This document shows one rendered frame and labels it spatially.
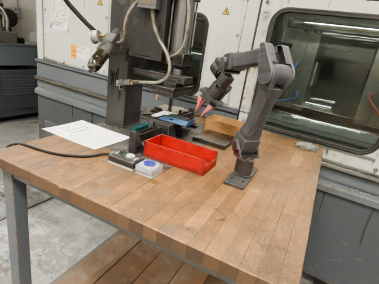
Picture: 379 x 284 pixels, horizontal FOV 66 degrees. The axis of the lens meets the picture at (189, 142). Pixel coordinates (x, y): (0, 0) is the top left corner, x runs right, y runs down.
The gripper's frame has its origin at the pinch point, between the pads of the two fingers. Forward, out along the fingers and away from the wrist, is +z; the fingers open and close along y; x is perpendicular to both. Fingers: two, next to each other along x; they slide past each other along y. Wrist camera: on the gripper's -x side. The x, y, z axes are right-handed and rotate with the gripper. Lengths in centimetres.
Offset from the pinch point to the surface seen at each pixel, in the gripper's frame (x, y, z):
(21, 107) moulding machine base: -129, 225, 224
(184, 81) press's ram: 2.0, 12.4, -6.2
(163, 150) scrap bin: 24.2, -4.2, 10.2
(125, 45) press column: 5.3, 42.5, -0.8
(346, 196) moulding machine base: -55, -78, -1
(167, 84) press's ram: 3.6, 17.5, -0.5
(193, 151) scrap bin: 12.7, -11.0, 8.5
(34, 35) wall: -302, 443, 256
